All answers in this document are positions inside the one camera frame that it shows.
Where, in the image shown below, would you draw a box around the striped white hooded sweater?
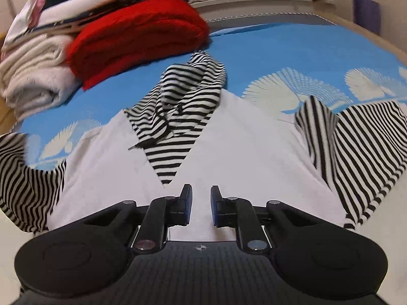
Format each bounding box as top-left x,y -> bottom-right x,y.
1,52 -> 406,241

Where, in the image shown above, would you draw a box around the blue white patterned bed sheet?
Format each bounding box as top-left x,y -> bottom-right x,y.
1,42 -> 406,303

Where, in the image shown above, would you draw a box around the red fluffy folded blanket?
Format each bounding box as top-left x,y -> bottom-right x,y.
67,0 -> 209,90

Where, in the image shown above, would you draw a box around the cream folded fleece blanket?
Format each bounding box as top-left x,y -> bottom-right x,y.
1,35 -> 81,120

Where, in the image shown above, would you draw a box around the white folded bedding stack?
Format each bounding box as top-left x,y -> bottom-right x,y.
1,0 -> 151,50

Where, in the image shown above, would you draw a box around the purple box by wall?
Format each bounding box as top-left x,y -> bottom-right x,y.
353,0 -> 382,35

